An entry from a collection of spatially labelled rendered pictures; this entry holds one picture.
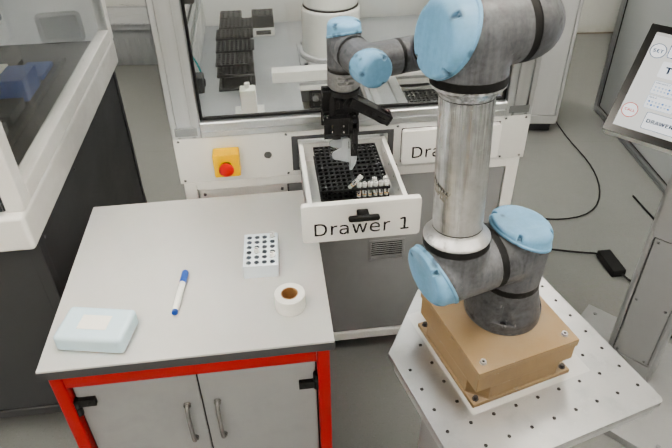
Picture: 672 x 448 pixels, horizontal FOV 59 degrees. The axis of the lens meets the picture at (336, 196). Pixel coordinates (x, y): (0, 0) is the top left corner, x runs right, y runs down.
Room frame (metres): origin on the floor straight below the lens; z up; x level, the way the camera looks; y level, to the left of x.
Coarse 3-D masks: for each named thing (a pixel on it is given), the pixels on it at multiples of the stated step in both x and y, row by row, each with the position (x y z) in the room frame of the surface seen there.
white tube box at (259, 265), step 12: (252, 240) 1.16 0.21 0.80; (264, 240) 1.16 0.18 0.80; (276, 240) 1.16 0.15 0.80; (252, 252) 1.11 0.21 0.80; (264, 252) 1.12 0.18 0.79; (276, 252) 1.11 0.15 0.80; (252, 264) 1.07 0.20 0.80; (264, 264) 1.07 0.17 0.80; (276, 264) 1.07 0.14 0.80; (252, 276) 1.06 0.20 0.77; (264, 276) 1.06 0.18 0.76
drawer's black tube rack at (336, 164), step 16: (368, 144) 1.46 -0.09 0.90; (320, 160) 1.37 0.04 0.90; (336, 160) 1.37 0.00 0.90; (368, 160) 1.37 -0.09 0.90; (320, 176) 1.29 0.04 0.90; (336, 176) 1.29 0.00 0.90; (352, 176) 1.29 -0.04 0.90; (368, 176) 1.29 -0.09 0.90; (320, 192) 1.26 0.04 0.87; (352, 192) 1.26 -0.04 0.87
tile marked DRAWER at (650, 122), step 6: (648, 114) 1.39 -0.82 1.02; (654, 114) 1.38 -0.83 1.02; (648, 120) 1.37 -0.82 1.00; (654, 120) 1.37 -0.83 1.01; (660, 120) 1.36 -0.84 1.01; (666, 120) 1.35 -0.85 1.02; (642, 126) 1.37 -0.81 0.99; (648, 126) 1.36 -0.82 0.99; (654, 126) 1.36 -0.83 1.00; (660, 126) 1.35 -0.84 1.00; (666, 126) 1.34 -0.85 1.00; (660, 132) 1.34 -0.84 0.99; (666, 132) 1.33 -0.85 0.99
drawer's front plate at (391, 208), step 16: (304, 208) 1.12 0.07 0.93; (320, 208) 1.12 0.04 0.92; (336, 208) 1.13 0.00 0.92; (352, 208) 1.13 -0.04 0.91; (368, 208) 1.14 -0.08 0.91; (384, 208) 1.14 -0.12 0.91; (400, 208) 1.14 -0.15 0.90; (416, 208) 1.15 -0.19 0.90; (304, 224) 1.12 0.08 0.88; (336, 224) 1.13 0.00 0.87; (368, 224) 1.14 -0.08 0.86; (400, 224) 1.15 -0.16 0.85; (416, 224) 1.15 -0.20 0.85; (304, 240) 1.12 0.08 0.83; (320, 240) 1.12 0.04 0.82; (336, 240) 1.13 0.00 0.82
